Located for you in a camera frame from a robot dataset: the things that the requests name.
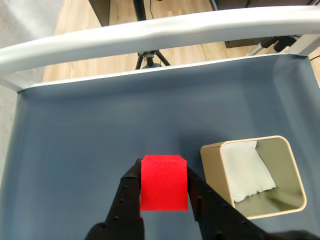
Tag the red cube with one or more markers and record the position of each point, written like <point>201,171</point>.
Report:
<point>163,185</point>

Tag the black tripod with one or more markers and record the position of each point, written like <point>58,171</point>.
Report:
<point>150,61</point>

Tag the black pole stand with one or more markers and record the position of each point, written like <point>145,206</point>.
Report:
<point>139,10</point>

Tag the beige square box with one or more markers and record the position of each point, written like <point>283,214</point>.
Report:
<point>215,170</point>

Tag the white tissue paper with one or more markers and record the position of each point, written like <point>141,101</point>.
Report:
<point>245,170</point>

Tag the blue-grey table mat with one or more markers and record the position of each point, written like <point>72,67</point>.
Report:
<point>87,137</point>

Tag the dark wooden panel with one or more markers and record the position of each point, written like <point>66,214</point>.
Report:
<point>100,12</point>

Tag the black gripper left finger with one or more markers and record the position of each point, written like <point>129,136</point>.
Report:
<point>125,205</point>

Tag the dark brown cabinet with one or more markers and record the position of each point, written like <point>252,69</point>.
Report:
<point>262,3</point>

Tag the silver metal frame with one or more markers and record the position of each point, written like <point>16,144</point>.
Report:
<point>150,32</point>

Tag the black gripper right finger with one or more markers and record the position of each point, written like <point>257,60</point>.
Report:
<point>220,220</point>

